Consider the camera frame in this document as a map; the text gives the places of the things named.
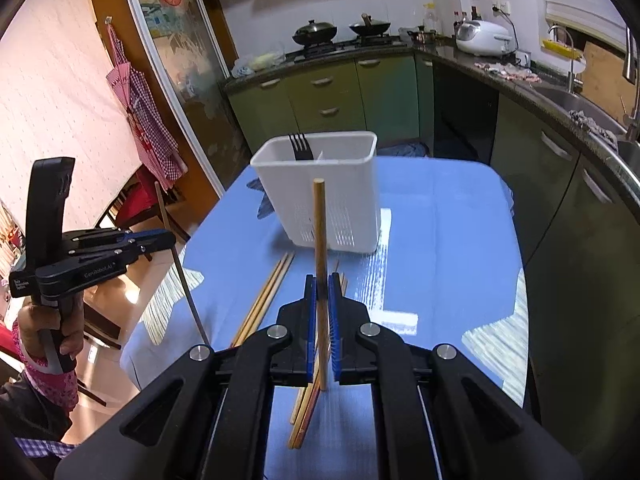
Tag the yellow sponge rack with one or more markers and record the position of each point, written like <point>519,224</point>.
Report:
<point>562,49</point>

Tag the small curved faucet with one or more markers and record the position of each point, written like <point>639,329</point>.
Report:
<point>570,55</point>

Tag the white mug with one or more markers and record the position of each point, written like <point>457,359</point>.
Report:
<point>523,58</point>

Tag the black gas stove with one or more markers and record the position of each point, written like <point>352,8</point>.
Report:
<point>350,46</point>

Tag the green sink base cabinet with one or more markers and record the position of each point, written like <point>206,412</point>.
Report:
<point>565,240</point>

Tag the wooden chair red cushion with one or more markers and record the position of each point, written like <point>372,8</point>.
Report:
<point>140,200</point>

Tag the white plastic utensil holder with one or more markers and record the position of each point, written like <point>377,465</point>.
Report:
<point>330,195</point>

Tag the grey dish rag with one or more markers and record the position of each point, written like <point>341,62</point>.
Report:
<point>595,125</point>

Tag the clear plastic bag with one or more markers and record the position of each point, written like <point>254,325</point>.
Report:
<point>257,60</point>

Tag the blue floor mat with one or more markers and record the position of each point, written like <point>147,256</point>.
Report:
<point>405,149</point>

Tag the black fork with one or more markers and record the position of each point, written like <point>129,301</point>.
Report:
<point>300,147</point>

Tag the black wok with lid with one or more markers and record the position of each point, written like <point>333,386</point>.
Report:
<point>314,32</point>

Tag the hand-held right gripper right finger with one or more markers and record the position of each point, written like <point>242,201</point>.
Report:
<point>336,330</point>

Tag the small metal pot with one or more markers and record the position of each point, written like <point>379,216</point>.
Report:
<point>422,36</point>

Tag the dark sauce bottle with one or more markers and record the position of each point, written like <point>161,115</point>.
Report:
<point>474,14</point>
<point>458,22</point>

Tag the steel sink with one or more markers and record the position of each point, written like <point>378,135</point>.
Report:
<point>565,102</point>

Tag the printed glass sliding door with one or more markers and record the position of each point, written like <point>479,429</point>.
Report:
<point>185,60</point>

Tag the person's dark clothing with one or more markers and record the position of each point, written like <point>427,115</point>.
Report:
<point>25,425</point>

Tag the wooden cutting board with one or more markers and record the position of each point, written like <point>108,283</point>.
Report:
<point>602,70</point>

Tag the blue tablecloth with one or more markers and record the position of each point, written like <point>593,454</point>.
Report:
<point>440,260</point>

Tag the white rice cooker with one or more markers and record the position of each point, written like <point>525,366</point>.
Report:
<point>482,37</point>

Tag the person's left hand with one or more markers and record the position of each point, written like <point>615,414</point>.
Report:
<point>30,330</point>

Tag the tall steel faucet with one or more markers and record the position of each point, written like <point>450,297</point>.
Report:
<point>632,90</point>

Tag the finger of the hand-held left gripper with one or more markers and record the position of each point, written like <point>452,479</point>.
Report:
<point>155,237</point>
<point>136,253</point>

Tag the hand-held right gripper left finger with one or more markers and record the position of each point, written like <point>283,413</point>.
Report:
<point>311,330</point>

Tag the green drawer base cabinet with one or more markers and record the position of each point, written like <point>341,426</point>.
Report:
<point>325,100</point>

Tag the clear oil bottle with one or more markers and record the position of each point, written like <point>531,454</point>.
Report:
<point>431,20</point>

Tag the red checked apron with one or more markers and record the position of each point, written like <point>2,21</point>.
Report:
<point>145,110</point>

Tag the white wall outlet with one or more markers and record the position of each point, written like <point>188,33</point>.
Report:
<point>501,8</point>

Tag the pink patterned rag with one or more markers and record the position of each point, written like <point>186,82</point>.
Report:
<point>505,71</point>

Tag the black pot with lid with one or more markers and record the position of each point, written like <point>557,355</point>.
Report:
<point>370,26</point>

